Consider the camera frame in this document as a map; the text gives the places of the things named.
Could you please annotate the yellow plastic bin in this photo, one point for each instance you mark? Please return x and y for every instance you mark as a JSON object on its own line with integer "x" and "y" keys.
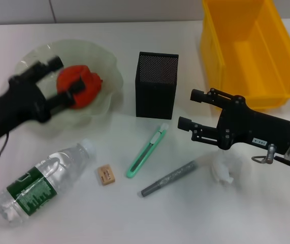
{"x": 251, "y": 50}

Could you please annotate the green glass fruit plate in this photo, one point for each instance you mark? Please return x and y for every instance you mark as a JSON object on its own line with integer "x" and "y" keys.
{"x": 104, "y": 76}

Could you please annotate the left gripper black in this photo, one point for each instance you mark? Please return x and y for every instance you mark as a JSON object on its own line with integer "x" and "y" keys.
{"x": 15, "y": 106}

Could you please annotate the grey marker pen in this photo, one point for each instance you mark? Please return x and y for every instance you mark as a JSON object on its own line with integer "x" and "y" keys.
{"x": 167, "y": 179}

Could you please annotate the white paper ball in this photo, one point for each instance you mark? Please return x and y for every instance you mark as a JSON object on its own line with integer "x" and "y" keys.
{"x": 222, "y": 172}

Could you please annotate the clear green-label water bottle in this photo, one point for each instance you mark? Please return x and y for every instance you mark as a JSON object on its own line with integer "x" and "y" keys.
{"x": 33, "y": 190}

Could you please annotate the green utility knife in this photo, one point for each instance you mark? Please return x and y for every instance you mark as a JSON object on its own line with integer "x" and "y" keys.
{"x": 144, "y": 155}

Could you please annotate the black mesh pen holder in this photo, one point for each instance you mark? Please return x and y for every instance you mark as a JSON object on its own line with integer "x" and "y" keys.
{"x": 155, "y": 96}

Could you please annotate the tan eraser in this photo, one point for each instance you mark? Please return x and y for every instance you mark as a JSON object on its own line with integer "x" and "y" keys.
{"x": 106, "y": 175}

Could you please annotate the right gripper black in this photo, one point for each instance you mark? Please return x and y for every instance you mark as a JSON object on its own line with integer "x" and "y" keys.
{"x": 251, "y": 129}

